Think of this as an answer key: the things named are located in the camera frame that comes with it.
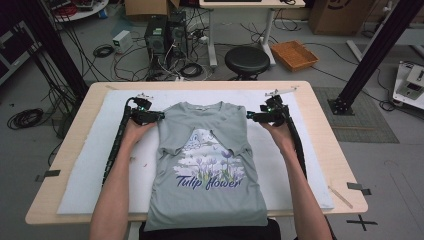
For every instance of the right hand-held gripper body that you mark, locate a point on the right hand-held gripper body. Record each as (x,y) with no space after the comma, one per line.
(275,115)

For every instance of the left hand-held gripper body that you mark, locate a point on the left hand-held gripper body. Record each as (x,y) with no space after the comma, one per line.
(143,116)

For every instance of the grey printed t-shirt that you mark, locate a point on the grey printed t-shirt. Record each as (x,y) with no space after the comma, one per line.
(206,206)

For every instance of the person's left hand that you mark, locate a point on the person's left hand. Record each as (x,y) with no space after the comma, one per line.
(136,133)

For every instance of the person's right hand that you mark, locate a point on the person's right hand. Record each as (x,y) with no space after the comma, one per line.
(281,136)

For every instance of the black round stool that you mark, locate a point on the black round stool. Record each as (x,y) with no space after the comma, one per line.
(247,60)

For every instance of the white foam mat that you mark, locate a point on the white foam mat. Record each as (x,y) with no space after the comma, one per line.
(93,166)

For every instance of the light wooden table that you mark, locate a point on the light wooden table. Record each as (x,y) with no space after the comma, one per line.
(331,160)

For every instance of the black computer tower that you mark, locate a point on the black computer tower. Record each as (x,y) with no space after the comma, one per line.
(155,40)
(177,33)

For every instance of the small white box device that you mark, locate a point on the small white box device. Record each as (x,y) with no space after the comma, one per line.
(122,40)

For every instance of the grey floor mat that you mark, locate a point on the grey floor mat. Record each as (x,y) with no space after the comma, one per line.
(366,126)

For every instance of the thin wooden stick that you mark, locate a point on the thin wooden stick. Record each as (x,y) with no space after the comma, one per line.
(340,197)

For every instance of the open cardboard box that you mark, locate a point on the open cardboard box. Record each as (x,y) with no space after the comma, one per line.
(146,7)

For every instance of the black tape strip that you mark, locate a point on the black tape strip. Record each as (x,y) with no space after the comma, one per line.
(358,187)
(50,174)

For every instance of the white desk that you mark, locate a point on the white desk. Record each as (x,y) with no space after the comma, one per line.
(240,2)

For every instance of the round white table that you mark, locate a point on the round white table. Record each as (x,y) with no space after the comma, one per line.
(93,10)

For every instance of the person's dark clothing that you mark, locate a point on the person's dark clothing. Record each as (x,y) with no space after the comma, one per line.
(213,233)

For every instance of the large cardboard box with logo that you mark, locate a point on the large cardboard box with logo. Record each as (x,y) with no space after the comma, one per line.
(346,16)

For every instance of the black tape cross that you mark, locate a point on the black tape cross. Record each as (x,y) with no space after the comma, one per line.
(361,222)

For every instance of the white machine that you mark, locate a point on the white machine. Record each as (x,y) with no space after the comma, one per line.
(411,86)

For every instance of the grey metal rack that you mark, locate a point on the grey metal rack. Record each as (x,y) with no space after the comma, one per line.
(16,53)

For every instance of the black aluminium post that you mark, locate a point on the black aluminium post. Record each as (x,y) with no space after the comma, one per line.
(376,50)
(56,50)

